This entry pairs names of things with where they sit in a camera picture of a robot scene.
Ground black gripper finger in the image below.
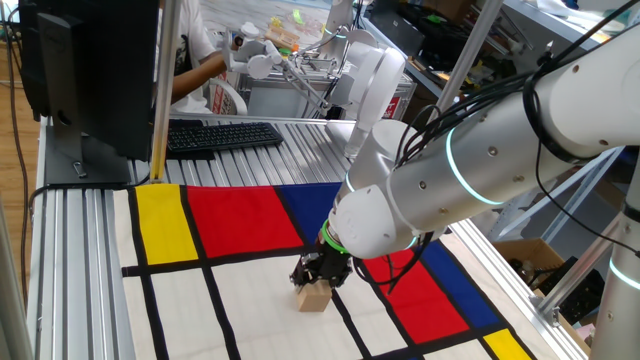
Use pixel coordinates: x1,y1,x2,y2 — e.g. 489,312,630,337
288,252,324,292
327,272,352,291

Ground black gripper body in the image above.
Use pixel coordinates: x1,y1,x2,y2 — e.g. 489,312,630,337
308,243,354,289

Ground light wooden cube block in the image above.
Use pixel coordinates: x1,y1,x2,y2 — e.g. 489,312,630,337
295,279,334,313

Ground bare person forearm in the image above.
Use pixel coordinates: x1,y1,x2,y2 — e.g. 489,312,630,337
171,49,229,105

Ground colour block patterned cloth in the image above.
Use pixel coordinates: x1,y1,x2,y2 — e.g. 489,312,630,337
113,179,561,360

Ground black computer keyboard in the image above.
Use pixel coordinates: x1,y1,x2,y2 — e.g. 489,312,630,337
166,121,285,154

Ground silver metal case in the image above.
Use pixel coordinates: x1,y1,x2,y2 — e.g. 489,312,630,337
236,69,417,124

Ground white haptic control device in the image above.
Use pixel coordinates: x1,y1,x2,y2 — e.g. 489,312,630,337
218,22,414,160

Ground white plastic chair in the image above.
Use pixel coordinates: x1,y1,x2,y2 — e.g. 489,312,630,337
208,78,249,117

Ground brown cardboard box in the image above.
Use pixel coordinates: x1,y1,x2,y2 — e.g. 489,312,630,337
492,237,609,356

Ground small wooden box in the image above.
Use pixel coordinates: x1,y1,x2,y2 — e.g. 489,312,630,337
264,25,301,50

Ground black plastic crate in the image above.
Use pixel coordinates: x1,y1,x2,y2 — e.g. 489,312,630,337
535,255,607,326

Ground black equipment case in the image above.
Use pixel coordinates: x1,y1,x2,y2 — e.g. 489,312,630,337
367,0,481,71

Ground grey metal shelf rack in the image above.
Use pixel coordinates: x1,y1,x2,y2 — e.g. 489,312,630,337
487,147,626,246

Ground person in white t-shirt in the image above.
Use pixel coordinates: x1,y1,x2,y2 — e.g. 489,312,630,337
169,0,217,115

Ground black computer monitor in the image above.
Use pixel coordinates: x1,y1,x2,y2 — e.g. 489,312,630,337
18,0,161,187

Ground aluminium frame post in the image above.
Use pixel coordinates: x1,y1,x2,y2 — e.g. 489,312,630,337
433,0,505,119
148,0,182,184
535,212,624,327

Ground black monitor power cable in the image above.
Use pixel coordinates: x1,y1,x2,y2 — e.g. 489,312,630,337
27,172,151,236

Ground thin black cable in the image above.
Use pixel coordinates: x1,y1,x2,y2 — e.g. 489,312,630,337
3,7,32,306

